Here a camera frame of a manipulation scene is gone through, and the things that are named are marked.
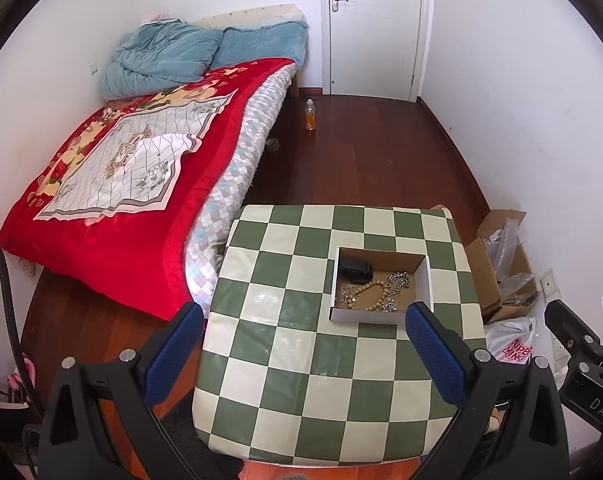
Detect blue pillow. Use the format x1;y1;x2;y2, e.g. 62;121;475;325
216;22;309;68

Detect brown cardboard box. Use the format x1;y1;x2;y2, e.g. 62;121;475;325
464;209;539;325

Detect chunky silver chain bracelet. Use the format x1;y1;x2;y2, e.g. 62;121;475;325
384;271;411;296

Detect clear bubble wrap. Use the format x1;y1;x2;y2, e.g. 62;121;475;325
484;217;537;306

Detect white cardboard box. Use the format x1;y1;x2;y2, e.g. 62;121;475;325
330;247;435;325

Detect black cable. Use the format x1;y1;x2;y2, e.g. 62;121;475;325
0;215;32;406

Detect white plastic bag red print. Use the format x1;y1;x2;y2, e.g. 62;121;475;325
484;316;538;367

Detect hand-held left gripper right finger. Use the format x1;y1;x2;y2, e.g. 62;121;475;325
405;301;568;480

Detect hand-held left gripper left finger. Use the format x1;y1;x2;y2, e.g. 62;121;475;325
40;301;205;480

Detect white power strip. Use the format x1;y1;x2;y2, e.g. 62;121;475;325
539;270;572;376

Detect green checkered tablecloth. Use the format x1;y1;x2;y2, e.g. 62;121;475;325
192;204;486;465

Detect bed with patchwork sheet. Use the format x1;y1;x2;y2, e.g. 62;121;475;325
0;4;309;322

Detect wooden bead bracelet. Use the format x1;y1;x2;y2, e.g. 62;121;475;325
349;280;388;311

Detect red floral blanket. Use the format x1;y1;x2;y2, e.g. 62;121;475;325
0;57;299;321

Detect pink slippers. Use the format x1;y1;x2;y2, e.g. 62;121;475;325
4;355;37;403

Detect blue duvet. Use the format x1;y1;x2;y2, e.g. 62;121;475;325
100;21;224;100

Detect small black case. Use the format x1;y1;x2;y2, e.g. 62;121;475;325
338;258;372;282

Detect white door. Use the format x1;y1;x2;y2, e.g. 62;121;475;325
326;0;425;98

